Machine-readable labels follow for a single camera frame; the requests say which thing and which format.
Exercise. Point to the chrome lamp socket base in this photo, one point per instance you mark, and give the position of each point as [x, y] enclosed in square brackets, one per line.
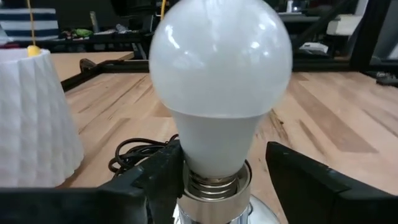
[211, 211]

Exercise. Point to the blue white striped box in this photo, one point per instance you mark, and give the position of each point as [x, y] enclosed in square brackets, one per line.
[28, 25]

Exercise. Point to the yellow marker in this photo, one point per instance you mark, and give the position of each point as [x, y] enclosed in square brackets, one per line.
[33, 50]

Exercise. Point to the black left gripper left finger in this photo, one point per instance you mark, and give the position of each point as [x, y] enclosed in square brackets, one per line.
[124, 205]

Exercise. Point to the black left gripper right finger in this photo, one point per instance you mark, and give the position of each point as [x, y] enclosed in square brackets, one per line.
[326, 202]

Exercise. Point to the white ribbed pen cup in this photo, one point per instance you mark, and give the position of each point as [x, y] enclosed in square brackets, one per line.
[31, 124]

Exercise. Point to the white frosted lightbulb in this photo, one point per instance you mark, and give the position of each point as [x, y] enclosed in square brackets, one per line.
[217, 62]

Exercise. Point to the light wood desk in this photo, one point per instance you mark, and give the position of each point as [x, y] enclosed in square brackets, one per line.
[81, 63]

